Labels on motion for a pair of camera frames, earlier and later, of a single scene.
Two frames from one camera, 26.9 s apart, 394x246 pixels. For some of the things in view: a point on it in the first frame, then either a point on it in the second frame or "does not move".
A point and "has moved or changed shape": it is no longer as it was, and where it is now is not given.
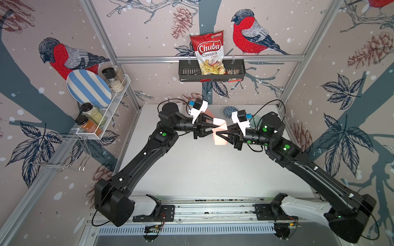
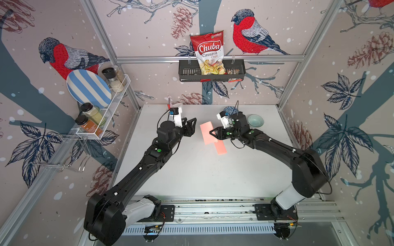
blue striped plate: [87, 87] does not move
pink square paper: [208, 113] → [208, 138]
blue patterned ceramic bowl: [228, 110] does not move
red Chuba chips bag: [209, 47] does not move
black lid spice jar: [110, 74] does not move
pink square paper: [222, 126] has moved or changed shape
